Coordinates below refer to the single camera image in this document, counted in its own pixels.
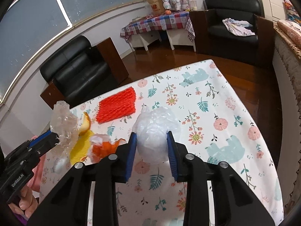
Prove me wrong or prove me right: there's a clear bubble wrap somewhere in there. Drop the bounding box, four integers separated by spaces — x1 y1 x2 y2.
50 101 79 156

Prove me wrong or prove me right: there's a white plastic bag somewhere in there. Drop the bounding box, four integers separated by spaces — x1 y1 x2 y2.
132 106 181 165

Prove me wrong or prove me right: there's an orange white snack wrapper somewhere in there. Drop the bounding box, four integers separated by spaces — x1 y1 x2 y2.
88 134 126 163

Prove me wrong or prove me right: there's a yellow foam net sleeve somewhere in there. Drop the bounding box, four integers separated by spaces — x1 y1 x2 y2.
70 130 94 166

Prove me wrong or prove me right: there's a red foam net sleeve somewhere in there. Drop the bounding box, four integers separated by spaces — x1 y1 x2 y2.
96 87 136 124

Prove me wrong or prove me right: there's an orange peel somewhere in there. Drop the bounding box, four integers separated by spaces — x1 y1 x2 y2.
79 112 91 136

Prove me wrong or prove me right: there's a pink plastic trash bin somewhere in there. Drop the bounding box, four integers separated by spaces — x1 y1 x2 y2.
27 154 46 192

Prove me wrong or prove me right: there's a person's left hand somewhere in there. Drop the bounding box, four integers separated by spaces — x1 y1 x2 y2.
8 185 38 218

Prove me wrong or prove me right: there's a floral bear tablecloth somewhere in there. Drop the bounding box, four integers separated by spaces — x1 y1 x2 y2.
38 60 285 226

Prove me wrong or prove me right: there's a black leather armchair left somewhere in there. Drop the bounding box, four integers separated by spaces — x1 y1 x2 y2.
39 35 129 108

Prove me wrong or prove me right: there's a black leather armchair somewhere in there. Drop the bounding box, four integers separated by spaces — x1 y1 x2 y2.
190 0 274 67
39 35 129 108

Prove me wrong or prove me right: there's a white desk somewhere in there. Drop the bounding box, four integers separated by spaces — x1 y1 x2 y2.
128 29 196 52

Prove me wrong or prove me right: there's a black leather armchair right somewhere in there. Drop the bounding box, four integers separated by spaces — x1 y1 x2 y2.
190 0 274 67

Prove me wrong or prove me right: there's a plaid tablecloth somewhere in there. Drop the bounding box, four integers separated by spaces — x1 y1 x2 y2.
120 11 195 42

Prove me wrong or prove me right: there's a brown paper shopping bag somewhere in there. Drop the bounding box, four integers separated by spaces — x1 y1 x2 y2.
146 0 165 16

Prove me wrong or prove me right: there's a cloth on armchair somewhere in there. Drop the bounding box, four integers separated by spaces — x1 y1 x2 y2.
222 18 255 37

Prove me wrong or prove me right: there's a plastic drink cup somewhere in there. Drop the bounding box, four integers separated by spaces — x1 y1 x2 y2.
189 0 198 11

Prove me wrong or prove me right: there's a bed with brown blanket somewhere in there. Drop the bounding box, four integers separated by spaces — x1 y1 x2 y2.
272 24 300 215

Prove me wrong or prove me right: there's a colourful pillow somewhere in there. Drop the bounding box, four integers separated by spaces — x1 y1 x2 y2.
283 0 301 24

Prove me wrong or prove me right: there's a white headboard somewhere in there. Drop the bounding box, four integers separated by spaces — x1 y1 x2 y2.
261 0 290 22

